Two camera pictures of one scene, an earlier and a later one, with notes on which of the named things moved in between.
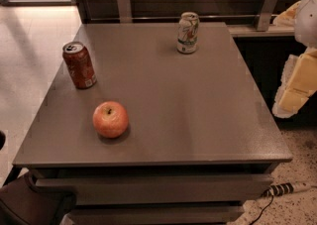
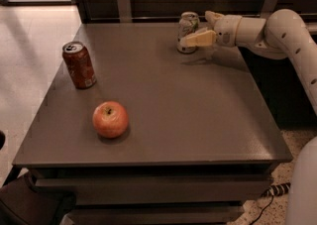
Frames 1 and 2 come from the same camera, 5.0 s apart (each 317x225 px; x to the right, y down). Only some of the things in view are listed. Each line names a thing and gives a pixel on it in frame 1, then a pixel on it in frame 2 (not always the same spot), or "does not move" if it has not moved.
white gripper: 307,21 → 228,30
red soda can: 79,65 does not move
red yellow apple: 110,119 does not move
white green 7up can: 188,28 does not move
